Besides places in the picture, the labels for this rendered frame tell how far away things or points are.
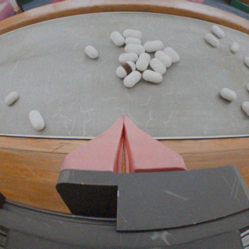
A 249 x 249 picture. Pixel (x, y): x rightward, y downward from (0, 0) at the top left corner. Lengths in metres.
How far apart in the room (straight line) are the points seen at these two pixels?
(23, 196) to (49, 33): 0.35
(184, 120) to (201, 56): 0.15
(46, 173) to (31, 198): 0.05
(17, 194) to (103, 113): 0.20
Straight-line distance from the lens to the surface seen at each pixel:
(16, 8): 0.55
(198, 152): 0.24
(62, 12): 0.43
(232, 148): 0.28
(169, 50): 0.30
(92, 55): 0.30
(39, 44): 0.40
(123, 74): 0.27
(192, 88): 0.30
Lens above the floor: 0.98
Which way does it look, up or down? 75 degrees down
